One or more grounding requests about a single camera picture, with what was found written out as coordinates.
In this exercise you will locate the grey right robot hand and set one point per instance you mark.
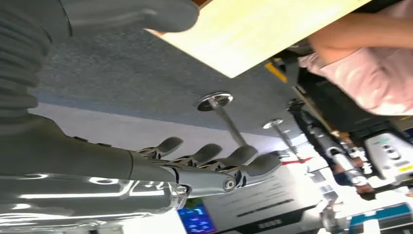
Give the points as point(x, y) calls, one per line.
point(64, 168)

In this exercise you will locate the person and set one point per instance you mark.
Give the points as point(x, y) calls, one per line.
point(371, 80)

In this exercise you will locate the ribbed grey right arm sleeve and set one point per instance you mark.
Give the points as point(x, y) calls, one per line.
point(19, 64)

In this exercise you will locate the blue display screen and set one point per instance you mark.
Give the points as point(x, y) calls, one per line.
point(197, 219)

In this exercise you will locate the white sign board with text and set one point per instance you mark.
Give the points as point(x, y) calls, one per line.
point(258, 200)

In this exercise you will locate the red barrier belt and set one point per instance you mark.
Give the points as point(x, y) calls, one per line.
point(296, 161)

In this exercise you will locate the white background robot body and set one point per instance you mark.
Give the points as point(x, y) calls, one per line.
point(387, 155)

